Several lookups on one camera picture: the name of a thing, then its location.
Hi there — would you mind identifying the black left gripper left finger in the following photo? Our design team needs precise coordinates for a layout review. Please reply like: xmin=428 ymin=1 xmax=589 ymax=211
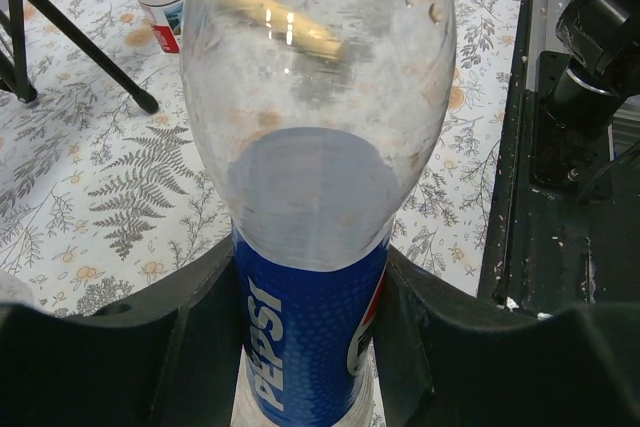
xmin=1 ymin=241 xmax=241 ymax=426

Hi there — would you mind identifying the cream toy microphone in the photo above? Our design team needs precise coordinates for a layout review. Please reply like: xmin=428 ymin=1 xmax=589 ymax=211
xmin=218 ymin=0 xmax=344 ymax=62

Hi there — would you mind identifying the black music stand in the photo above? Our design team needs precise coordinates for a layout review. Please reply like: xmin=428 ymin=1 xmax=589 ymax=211
xmin=1 ymin=0 xmax=159 ymax=114

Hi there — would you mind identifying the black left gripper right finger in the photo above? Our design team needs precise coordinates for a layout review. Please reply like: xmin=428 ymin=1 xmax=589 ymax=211
xmin=374 ymin=250 xmax=639 ymax=426

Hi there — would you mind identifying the floral tablecloth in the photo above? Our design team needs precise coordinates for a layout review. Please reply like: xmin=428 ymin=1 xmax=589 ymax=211
xmin=1 ymin=0 xmax=521 ymax=317

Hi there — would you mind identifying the Pepsi label clear bottle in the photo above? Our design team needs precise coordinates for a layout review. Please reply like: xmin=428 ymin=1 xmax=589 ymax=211
xmin=181 ymin=0 xmax=456 ymax=426

